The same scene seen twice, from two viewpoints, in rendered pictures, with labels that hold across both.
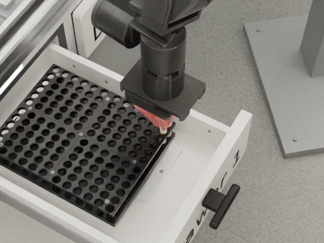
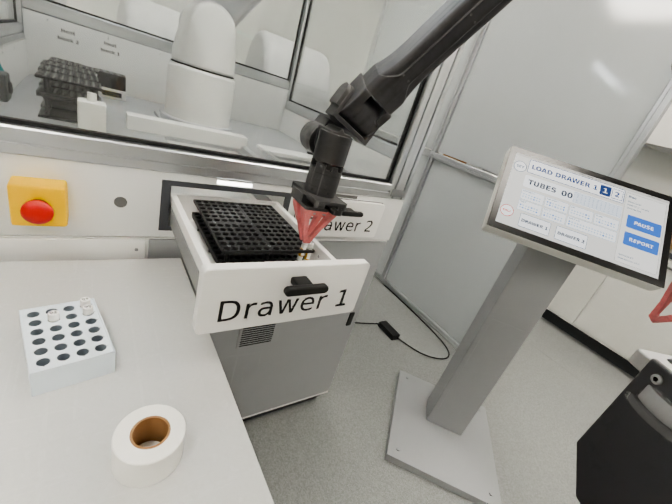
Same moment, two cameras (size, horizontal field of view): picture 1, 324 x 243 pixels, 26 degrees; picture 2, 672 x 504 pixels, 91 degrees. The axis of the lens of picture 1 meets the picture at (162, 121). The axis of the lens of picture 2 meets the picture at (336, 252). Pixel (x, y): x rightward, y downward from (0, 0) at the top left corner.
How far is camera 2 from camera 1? 67 cm
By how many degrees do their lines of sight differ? 36
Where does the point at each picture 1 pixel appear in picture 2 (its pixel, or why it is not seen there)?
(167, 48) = (332, 133)
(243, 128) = (357, 264)
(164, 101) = (312, 193)
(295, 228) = not seen: outside the picture
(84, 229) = (197, 247)
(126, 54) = not seen: hidden behind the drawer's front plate
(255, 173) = (360, 455)
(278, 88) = (402, 413)
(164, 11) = (343, 92)
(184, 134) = not seen: hidden behind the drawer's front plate
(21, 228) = (172, 273)
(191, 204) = (281, 264)
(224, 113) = (362, 407)
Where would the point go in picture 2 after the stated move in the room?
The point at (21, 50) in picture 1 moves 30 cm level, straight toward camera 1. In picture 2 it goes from (257, 175) to (181, 207)
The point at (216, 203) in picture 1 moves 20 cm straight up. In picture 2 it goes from (301, 282) to (339, 151)
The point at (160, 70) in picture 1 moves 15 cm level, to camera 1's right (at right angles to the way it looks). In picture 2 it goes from (320, 155) to (404, 188)
